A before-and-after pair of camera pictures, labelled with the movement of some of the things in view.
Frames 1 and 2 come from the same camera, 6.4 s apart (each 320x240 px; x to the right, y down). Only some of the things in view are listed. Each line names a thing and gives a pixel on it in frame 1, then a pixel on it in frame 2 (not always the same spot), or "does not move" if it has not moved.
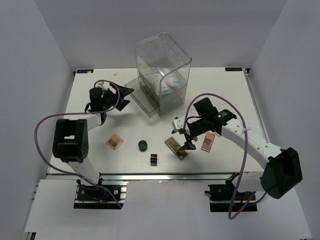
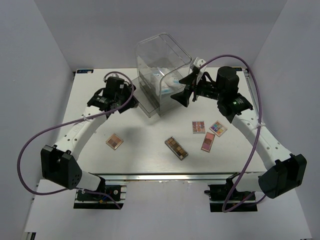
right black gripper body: x=198 y=128 to x=207 y=89
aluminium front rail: x=142 y=177 does not move
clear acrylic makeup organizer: x=163 y=68 does not move
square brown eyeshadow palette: x=114 y=141 does not move
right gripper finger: x=186 y=144 to x=183 y=97
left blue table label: x=85 y=71 does not move
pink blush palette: x=208 y=141 does not move
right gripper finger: x=190 y=146 to x=191 y=79
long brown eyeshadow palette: x=174 y=146 does not move
